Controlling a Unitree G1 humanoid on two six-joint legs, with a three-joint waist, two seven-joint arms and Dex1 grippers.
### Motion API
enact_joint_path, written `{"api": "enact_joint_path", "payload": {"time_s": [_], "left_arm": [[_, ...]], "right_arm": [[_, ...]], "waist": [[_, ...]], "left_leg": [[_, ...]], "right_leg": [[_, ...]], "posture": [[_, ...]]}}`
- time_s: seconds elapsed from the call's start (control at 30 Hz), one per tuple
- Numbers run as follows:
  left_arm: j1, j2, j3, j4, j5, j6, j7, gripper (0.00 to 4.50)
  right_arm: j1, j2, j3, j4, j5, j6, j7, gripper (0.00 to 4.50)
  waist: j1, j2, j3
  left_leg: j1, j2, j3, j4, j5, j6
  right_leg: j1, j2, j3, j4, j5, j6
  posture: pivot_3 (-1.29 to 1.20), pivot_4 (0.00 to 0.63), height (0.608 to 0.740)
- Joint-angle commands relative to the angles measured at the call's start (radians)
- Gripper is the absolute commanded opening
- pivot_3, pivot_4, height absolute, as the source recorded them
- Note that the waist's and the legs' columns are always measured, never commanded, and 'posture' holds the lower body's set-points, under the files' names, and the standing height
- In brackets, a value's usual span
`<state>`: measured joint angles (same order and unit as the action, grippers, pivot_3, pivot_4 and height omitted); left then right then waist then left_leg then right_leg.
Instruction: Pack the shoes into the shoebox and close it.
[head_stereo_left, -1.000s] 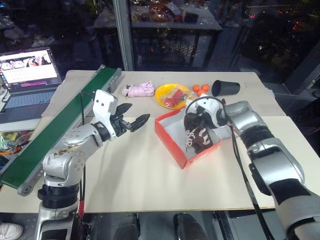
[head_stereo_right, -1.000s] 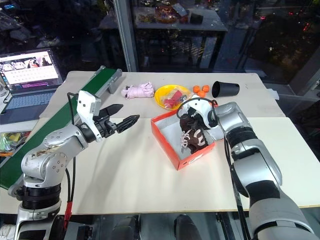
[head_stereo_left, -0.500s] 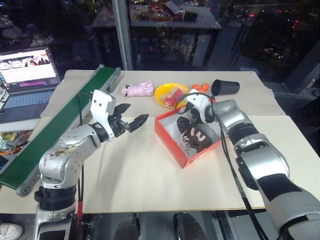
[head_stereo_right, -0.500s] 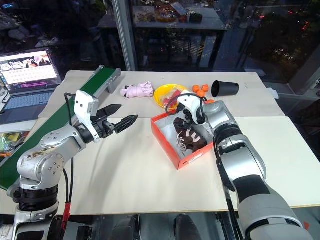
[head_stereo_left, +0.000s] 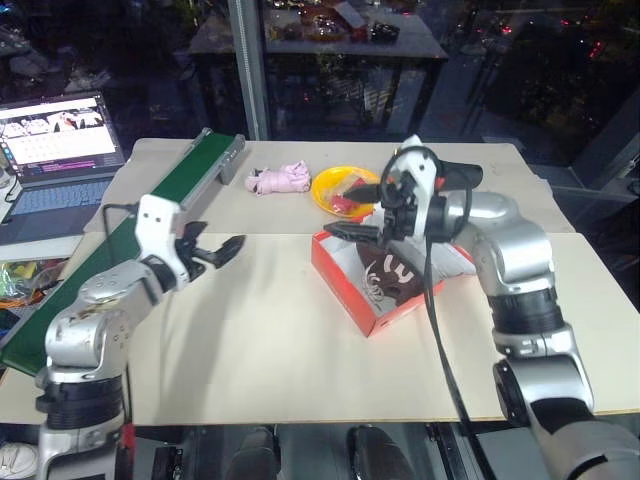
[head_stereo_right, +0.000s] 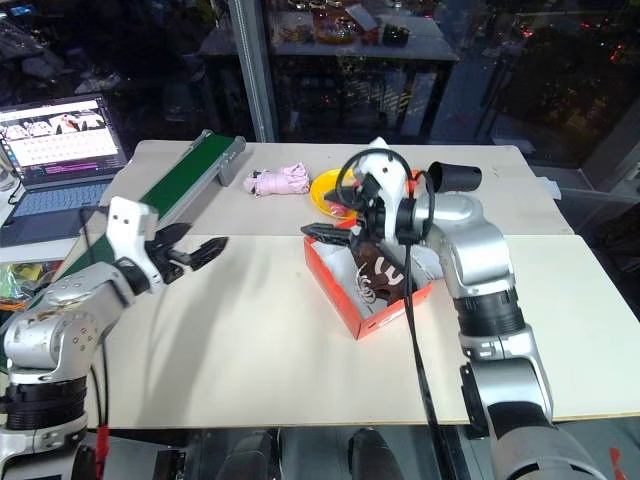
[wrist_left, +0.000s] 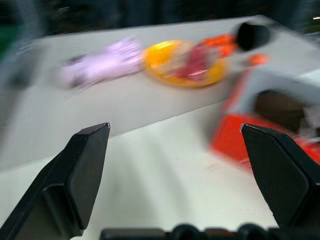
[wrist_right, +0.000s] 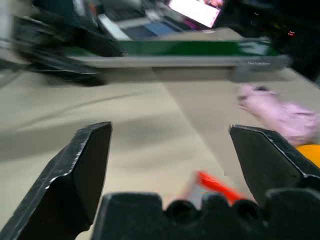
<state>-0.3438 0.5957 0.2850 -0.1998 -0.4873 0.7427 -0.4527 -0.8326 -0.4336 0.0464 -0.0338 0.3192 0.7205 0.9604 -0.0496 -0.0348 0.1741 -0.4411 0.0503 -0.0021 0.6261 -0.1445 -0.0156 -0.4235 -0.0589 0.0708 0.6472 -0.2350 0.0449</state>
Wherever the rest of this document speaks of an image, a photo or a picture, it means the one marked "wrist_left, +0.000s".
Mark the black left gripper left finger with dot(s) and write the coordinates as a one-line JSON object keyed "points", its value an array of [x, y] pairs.
{"points": [[62, 185]]}

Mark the orange shoebox with grey lid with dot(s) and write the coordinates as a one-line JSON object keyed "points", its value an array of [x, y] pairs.
{"points": [[230, 140]]}

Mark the pink plush toy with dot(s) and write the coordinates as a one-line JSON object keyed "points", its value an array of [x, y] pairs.
{"points": [[102, 63]]}

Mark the red item on plate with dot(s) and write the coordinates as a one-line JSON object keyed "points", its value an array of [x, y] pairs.
{"points": [[197, 62]]}

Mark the yellow round plate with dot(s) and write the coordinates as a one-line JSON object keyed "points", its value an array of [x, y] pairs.
{"points": [[160, 62]]}

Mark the green object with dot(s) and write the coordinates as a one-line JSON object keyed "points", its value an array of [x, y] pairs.
{"points": [[7, 42]]}

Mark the orange toy pieces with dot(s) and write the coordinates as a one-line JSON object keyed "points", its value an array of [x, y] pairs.
{"points": [[220, 43]]}

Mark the black round cup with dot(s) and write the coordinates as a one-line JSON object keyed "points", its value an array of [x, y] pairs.
{"points": [[251, 36]]}

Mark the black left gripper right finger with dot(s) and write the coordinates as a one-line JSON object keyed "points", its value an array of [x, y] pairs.
{"points": [[285, 175]]}

